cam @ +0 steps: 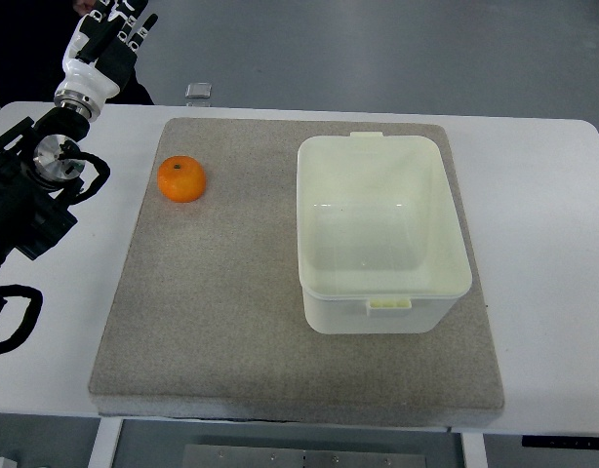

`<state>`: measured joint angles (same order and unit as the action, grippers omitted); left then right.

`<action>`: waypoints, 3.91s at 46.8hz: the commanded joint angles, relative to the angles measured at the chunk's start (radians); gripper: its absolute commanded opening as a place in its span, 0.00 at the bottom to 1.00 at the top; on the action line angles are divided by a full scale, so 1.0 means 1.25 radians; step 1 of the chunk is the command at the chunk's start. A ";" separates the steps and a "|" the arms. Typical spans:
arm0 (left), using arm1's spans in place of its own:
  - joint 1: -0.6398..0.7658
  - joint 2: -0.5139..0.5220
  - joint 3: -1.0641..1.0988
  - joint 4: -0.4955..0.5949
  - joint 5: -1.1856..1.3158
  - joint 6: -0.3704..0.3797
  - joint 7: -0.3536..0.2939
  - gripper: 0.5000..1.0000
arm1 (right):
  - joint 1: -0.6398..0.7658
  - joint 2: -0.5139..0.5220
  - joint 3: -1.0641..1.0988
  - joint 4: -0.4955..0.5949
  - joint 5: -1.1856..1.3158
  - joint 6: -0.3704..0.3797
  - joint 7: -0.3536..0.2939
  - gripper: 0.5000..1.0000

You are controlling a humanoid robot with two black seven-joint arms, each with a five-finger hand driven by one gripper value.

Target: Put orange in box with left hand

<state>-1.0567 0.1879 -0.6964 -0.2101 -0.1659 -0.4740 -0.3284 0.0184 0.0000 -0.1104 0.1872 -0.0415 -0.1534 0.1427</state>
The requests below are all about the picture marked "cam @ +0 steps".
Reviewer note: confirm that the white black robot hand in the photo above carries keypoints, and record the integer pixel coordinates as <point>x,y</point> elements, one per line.
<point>101,55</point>

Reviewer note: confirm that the orange fruit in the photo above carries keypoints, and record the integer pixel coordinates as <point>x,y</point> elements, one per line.
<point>181,179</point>

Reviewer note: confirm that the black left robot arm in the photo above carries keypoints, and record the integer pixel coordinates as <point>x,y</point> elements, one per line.
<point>43,172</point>

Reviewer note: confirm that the white plastic box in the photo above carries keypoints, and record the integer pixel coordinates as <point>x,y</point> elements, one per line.
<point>380,244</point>

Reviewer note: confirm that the small clear plastic piece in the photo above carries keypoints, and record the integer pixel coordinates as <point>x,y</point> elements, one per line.
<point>198,90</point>

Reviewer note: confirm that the grey foam mat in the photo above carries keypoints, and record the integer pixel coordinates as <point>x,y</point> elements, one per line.
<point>207,321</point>

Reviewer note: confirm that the white table leg left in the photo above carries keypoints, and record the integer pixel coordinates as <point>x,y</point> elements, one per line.
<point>106,442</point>

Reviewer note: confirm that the white table leg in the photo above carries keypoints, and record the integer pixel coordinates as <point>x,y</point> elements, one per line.
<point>474,450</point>
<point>106,442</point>

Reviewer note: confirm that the small white floor object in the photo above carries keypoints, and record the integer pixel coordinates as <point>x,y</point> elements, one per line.
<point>7,463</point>

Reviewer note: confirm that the white table leg right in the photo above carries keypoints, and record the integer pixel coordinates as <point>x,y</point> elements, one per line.
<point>474,450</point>

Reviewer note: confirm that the black table control panel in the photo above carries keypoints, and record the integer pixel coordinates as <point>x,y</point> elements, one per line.
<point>562,442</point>

